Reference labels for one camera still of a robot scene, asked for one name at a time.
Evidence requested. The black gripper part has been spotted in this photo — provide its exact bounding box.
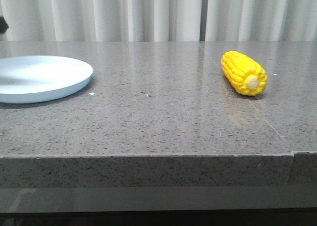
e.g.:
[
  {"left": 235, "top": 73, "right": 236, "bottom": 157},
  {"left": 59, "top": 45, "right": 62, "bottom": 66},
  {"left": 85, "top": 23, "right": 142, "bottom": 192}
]
[{"left": 0, "top": 16, "right": 9, "bottom": 34}]

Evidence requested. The light blue round plate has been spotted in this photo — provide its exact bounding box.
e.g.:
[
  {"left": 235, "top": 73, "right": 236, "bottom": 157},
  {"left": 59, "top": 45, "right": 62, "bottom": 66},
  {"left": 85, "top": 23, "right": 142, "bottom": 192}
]
[{"left": 0, "top": 56, "right": 93, "bottom": 104}]

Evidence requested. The yellow corn cob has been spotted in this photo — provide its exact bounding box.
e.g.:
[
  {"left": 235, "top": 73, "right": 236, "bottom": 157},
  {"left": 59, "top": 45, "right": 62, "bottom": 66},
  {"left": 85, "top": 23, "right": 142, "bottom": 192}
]
[{"left": 221, "top": 51, "right": 268, "bottom": 96}]

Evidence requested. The white pleated curtain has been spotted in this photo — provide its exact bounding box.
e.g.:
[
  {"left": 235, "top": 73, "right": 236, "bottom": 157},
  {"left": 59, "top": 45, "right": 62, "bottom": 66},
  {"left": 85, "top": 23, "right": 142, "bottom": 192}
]
[{"left": 0, "top": 0, "right": 317, "bottom": 42}]

